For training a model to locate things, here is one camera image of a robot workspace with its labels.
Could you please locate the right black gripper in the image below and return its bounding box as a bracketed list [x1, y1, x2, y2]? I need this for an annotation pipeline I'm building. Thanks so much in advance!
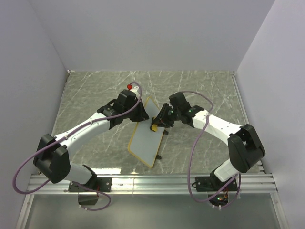
[152, 104, 181, 129]

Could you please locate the yellow bone-shaped eraser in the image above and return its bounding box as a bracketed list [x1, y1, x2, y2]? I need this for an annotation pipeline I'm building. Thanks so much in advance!
[150, 124, 158, 132]

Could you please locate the yellow framed whiteboard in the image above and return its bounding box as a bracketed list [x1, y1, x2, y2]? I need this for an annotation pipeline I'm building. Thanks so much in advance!
[128, 97, 164, 168]

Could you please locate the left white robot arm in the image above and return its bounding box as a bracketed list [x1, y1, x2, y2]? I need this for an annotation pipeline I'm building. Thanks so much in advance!
[33, 86, 149, 192]

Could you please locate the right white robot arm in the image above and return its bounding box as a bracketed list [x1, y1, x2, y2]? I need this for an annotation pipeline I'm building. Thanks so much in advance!
[150, 92, 265, 191]

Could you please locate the metal wire whiteboard stand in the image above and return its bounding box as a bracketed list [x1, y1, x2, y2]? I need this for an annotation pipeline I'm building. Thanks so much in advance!
[155, 130, 169, 160]

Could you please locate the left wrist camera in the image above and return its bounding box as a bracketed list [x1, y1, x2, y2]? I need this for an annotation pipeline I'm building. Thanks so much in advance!
[130, 86, 140, 99]

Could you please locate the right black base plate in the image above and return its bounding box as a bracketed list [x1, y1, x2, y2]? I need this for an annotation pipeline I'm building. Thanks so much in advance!
[192, 177, 238, 192]

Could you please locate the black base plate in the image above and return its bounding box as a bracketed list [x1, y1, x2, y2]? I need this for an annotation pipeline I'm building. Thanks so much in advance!
[192, 177, 238, 192]
[68, 177, 112, 193]

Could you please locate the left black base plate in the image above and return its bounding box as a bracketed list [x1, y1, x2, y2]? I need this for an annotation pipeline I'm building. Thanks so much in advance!
[68, 177, 112, 193]

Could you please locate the aluminium mounting rail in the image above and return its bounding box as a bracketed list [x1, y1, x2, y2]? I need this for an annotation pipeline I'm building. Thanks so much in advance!
[27, 174, 278, 195]

